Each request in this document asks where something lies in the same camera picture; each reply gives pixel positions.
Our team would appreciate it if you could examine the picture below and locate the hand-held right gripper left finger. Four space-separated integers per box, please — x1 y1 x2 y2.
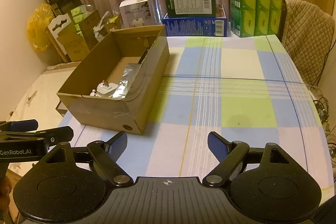
34 131 133 186

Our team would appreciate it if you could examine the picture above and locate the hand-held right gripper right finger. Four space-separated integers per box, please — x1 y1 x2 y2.
203 131 308 186

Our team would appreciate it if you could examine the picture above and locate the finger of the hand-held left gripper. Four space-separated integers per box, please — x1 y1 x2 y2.
33 126 74 148
0 120 39 132

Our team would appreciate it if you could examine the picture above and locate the brown cardboard box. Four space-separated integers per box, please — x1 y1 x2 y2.
56 25 170 135

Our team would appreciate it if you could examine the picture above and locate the red white toy figurine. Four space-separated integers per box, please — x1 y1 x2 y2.
90 80 108 97

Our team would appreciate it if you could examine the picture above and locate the white charger plug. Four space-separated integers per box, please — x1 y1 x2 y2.
96 80 118 98

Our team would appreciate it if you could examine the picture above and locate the silver foil bag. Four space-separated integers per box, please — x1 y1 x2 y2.
112 63 143 100

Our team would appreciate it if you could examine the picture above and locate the black product box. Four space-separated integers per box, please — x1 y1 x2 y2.
138 49 151 64

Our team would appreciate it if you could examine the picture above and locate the person's left hand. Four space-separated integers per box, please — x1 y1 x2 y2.
0 176 13 216

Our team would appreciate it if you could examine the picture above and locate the checkered tablecloth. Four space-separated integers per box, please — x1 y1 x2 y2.
56 34 335 203

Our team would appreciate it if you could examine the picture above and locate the yellow plastic bag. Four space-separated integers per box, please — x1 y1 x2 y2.
27 4 57 52

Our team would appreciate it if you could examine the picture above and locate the open carton of tissue packs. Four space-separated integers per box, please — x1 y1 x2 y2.
70 5 101 50

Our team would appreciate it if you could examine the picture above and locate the grey crumpled plastic bag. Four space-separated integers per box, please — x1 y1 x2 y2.
93 11 124 42

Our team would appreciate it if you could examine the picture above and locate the blue carton box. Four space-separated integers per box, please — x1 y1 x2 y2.
162 4 227 37

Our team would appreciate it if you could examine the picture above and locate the white carton box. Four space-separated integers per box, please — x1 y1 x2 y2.
119 0 153 29

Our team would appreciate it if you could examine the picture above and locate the stack of green tissue packs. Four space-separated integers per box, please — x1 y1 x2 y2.
228 0 283 38

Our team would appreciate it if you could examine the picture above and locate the chair with quilted cover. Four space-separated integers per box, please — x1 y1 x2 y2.
278 0 334 86

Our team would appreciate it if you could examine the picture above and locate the brown carton with white handle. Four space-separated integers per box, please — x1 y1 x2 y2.
47 13 91 63

